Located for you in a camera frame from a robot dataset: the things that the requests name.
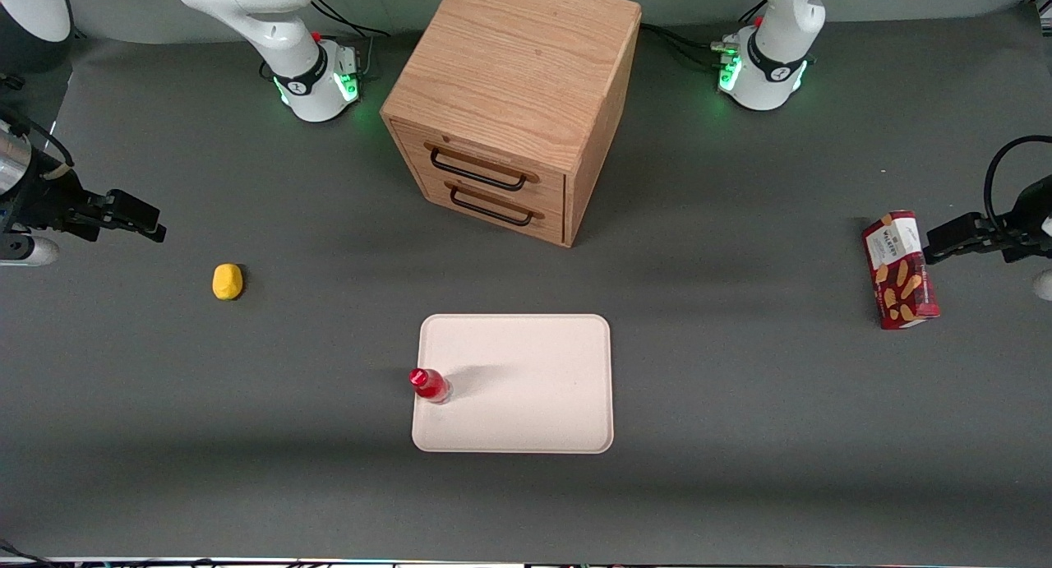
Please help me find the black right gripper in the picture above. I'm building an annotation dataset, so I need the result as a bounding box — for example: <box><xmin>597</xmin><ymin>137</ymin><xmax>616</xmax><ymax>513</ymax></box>
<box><xmin>0</xmin><ymin>167</ymin><xmax>168</xmax><ymax>244</ymax></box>

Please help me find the wooden drawer front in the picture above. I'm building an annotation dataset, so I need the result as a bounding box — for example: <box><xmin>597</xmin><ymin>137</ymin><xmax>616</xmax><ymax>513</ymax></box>
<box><xmin>391</xmin><ymin>121</ymin><xmax>568</xmax><ymax>211</ymax></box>
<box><xmin>409</xmin><ymin>167</ymin><xmax>568</xmax><ymax>246</ymax></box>

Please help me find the red coke bottle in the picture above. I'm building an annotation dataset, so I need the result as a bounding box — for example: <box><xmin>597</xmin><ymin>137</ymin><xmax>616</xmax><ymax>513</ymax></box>
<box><xmin>409</xmin><ymin>368</ymin><xmax>454</xmax><ymax>405</ymax></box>

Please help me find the cream plastic tray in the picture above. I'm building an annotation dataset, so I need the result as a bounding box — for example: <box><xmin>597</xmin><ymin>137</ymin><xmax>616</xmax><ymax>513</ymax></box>
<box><xmin>411</xmin><ymin>313</ymin><xmax>616</xmax><ymax>455</ymax></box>

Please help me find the yellow lemon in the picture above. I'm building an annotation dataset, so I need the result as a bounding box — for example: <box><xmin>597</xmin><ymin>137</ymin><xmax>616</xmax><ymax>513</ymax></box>
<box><xmin>212</xmin><ymin>263</ymin><xmax>244</xmax><ymax>302</ymax></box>

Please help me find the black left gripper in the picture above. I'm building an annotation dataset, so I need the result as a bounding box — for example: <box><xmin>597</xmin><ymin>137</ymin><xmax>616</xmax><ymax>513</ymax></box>
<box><xmin>924</xmin><ymin>176</ymin><xmax>1052</xmax><ymax>265</ymax></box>

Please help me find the thin black table edge cable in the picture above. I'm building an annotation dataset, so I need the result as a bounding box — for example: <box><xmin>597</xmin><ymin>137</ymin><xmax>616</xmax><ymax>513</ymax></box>
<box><xmin>0</xmin><ymin>539</ymin><xmax>52</xmax><ymax>568</ymax></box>

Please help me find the wooden drawer cabinet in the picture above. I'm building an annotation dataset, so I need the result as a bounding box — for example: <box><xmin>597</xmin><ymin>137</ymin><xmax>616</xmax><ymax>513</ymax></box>
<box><xmin>380</xmin><ymin>0</ymin><xmax>643</xmax><ymax>248</ymax></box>

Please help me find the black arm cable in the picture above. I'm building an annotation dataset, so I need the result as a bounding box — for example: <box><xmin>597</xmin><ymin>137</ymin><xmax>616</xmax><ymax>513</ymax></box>
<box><xmin>984</xmin><ymin>135</ymin><xmax>1052</xmax><ymax>233</ymax></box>
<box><xmin>0</xmin><ymin>108</ymin><xmax>76</xmax><ymax>179</ymax></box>

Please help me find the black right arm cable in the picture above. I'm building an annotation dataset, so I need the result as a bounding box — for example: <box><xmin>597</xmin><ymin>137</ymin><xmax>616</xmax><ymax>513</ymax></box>
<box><xmin>0</xmin><ymin>108</ymin><xmax>76</xmax><ymax>179</ymax></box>

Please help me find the black metal drawer handle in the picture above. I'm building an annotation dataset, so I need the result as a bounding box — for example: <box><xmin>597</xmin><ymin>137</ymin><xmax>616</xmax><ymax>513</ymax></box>
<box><xmin>445</xmin><ymin>182</ymin><xmax>545</xmax><ymax>227</ymax></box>
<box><xmin>424</xmin><ymin>143</ymin><xmax>541</xmax><ymax>192</ymax></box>

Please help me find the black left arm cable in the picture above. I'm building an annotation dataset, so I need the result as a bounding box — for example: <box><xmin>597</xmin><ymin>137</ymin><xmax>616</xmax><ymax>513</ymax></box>
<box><xmin>984</xmin><ymin>135</ymin><xmax>1052</xmax><ymax>233</ymax></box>

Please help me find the red shortbread cookie box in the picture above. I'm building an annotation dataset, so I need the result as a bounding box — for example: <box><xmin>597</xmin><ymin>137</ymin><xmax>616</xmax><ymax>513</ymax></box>
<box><xmin>861</xmin><ymin>210</ymin><xmax>941</xmax><ymax>330</ymax></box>

